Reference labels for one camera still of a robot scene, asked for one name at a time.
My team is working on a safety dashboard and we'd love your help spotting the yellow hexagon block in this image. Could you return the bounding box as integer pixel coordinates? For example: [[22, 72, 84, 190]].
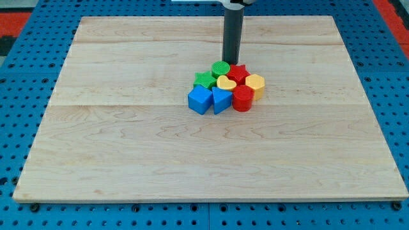
[[245, 74, 265, 101]]

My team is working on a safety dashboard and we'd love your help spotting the blue cube block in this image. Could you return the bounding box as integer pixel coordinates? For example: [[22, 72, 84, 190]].
[[188, 85, 213, 115]]

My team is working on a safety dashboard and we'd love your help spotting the red star block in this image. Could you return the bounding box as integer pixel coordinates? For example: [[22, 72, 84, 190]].
[[226, 65, 250, 86]]

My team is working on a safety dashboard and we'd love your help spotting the blue triangle block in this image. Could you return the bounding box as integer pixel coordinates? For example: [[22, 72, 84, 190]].
[[212, 87, 233, 114]]

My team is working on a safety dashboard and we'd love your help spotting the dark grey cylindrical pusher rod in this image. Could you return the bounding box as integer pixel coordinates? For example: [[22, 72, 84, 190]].
[[222, 8, 244, 65]]

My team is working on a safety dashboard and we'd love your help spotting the red cylinder block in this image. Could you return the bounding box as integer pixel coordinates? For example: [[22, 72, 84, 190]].
[[232, 85, 254, 112]]

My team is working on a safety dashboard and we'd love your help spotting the yellow heart block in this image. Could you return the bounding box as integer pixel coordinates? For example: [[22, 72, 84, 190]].
[[216, 75, 237, 91]]

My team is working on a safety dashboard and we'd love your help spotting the light wooden board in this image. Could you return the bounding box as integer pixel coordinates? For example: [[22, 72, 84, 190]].
[[13, 16, 408, 203]]

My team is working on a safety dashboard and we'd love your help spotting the green circle block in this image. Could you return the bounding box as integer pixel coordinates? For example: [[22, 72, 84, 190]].
[[211, 61, 230, 79]]

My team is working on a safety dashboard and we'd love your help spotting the green star block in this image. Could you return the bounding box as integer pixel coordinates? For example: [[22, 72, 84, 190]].
[[193, 71, 217, 90]]

